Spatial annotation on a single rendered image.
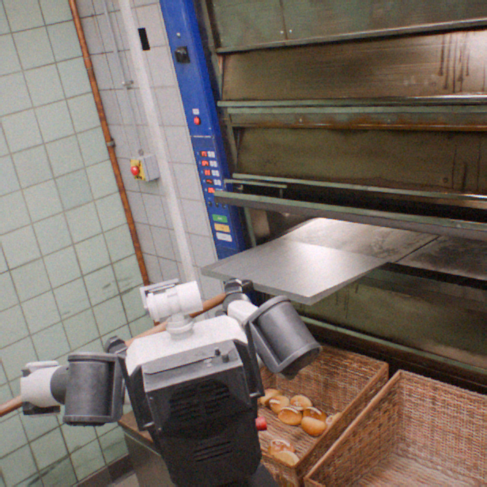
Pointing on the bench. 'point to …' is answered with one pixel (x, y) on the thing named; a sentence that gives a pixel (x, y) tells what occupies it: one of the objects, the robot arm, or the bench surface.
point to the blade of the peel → (294, 269)
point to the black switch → (182, 54)
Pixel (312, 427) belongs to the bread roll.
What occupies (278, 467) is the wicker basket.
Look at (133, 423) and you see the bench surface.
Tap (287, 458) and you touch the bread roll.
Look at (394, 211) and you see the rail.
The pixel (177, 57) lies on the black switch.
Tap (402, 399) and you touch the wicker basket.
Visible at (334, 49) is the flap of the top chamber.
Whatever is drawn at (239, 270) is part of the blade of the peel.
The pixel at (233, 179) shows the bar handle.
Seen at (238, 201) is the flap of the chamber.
